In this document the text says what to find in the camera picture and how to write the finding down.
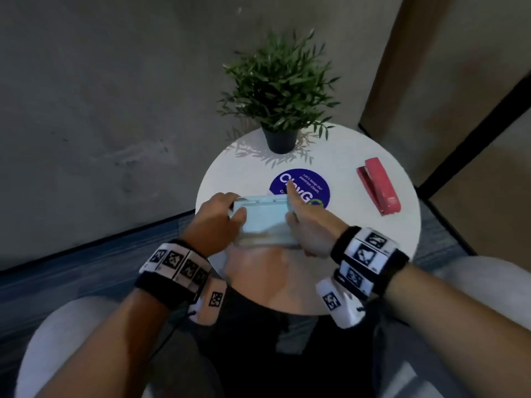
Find right wrist marker band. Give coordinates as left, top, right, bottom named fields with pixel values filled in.
left=315, top=226, right=410, bottom=329

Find white round table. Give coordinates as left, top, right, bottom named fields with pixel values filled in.
left=195, top=123, right=422, bottom=316

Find wrist marker band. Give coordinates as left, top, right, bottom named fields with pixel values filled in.
left=315, top=226, right=410, bottom=329
left=135, top=239, right=228, bottom=326

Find person's left hand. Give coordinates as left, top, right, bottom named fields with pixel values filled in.
left=181, top=192, right=248, bottom=258

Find person's right hand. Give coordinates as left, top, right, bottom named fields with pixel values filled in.
left=285, top=187, right=350, bottom=258

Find red stapler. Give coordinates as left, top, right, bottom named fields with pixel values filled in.
left=356, top=157, right=402, bottom=216

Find person's left forearm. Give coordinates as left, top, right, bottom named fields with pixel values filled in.
left=35, top=286, right=196, bottom=398

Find left wrist marker band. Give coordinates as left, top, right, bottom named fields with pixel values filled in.
left=135, top=239, right=228, bottom=326

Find person's black trousers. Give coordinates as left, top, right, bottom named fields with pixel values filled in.
left=143, top=286, right=457, bottom=398

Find grey armchair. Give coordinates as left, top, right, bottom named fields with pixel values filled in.
left=14, top=255, right=531, bottom=398

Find light blue plastic box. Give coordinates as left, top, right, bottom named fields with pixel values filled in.
left=230, top=195, right=300, bottom=247

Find green potted plant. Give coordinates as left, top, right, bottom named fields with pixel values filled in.
left=217, top=30, right=341, bottom=141

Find person's right forearm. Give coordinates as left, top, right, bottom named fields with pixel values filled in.
left=384, top=263, right=531, bottom=398

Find black plant pot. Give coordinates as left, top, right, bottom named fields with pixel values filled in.
left=261, top=126, right=300, bottom=155

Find blue round sticker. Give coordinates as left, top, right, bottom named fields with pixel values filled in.
left=269, top=168, right=330, bottom=210

